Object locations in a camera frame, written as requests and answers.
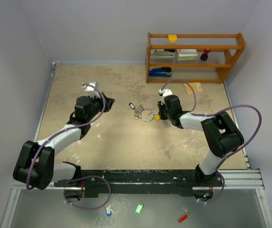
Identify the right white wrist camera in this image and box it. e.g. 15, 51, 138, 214
158, 88, 173, 97

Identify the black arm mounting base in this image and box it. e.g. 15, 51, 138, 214
55, 170, 224, 198

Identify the aluminium table frame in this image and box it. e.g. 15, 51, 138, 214
2, 65, 272, 228

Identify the blue stapler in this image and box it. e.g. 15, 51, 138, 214
148, 67, 172, 77

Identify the large metal keyring with clips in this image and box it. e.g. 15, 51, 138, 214
134, 105, 155, 123

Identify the red and black stamp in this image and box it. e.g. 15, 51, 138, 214
200, 49, 211, 61

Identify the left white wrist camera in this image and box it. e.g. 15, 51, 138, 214
81, 81, 99, 93

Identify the green key tag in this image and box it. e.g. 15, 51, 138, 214
135, 202, 144, 215

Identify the grey stapler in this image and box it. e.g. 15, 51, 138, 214
150, 49, 176, 58

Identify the white and red box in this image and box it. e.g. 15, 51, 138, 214
176, 49, 198, 61

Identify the key with blue tag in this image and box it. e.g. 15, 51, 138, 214
105, 204, 114, 217

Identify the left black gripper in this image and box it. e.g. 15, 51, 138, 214
86, 92, 114, 122

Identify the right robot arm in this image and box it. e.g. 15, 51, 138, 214
157, 95, 244, 186

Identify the wooden shelf rack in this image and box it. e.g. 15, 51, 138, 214
146, 33, 246, 83

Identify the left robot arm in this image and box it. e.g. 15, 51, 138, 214
13, 94, 115, 190

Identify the yellow box on shelf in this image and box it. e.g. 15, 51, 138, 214
168, 34, 177, 43

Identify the key with red tag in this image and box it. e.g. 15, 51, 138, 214
178, 207, 192, 223

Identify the brown envelope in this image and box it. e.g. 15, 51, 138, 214
184, 82, 204, 94

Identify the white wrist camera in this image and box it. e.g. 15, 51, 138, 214
81, 81, 99, 93
158, 88, 173, 97

